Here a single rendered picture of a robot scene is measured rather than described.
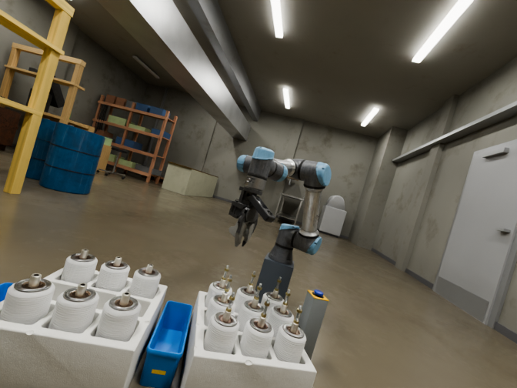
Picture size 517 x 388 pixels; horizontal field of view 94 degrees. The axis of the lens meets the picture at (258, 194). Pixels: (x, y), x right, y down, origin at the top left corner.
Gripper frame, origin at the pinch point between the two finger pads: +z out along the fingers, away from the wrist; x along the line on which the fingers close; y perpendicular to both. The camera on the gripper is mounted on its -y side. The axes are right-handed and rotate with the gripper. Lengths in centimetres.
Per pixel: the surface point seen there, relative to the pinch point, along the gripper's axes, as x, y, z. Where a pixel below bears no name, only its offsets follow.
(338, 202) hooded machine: -680, 177, -58
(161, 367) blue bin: 18.6, 2.5, 40.4
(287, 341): -4.8, -24.7, 23.5
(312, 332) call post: -33, -24, 30
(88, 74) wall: -172, 835, -208
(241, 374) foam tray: 7.7, -18.7, 32.8
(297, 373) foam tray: -5.2, -30.4, 30.5
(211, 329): 12.6, -7.1, 24.3
